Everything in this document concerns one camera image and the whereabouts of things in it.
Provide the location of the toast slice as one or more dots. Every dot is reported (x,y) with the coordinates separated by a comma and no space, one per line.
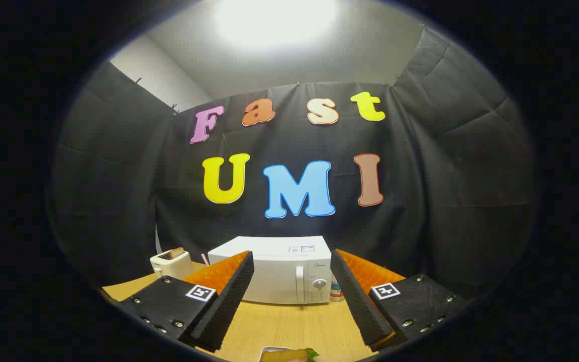
(176,252)

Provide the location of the small white tray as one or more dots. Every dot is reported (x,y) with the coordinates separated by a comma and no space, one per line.
(267,351)

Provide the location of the white toaster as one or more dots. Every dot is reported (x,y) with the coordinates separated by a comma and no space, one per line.
(171,266)

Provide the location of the lettuce sandwich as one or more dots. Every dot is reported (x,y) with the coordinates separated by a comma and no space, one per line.
(284,356)

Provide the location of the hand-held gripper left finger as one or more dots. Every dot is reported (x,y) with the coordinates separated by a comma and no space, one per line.
(229,301)

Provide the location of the clear plastic bottle red label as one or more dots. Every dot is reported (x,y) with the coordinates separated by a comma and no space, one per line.
(337,291)

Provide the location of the black backdrop cloth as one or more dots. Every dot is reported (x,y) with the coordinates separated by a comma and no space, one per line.
(118,176)

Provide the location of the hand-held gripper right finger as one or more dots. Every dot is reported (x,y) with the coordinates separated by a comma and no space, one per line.
(357,301)

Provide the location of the white microwave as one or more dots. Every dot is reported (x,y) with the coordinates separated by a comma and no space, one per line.
(279,274)

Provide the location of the ceiling light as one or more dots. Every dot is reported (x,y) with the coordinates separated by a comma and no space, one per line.
(274,20)

